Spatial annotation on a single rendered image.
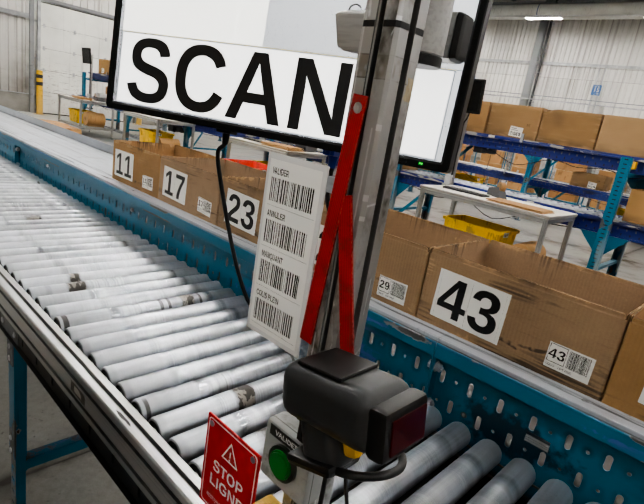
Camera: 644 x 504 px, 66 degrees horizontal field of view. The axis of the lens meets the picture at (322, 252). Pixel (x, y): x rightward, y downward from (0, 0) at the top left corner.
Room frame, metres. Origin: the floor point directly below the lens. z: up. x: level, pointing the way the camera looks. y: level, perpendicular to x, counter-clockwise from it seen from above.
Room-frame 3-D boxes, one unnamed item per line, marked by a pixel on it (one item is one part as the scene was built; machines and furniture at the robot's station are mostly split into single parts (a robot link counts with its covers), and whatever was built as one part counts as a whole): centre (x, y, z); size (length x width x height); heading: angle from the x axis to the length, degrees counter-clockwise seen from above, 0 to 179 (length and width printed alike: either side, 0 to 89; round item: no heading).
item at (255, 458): (0.48, 0.04, 0.85); 0.16 x 0.01 x 0.13; 48
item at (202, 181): (1.81, 0.41, 0.96); 0.39 x 0.29 x 0.17; 48
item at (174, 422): (0.90, 0.07, 0.72); 0.52 x 0.05 x 0.05; 138
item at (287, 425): (0.43, 0.00, 0.95); 0.07 x 0.03 x 0.07; 48
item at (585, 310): (1.03, -0.47, 0.97); 0.39 x 0.29 x 0.17; 48
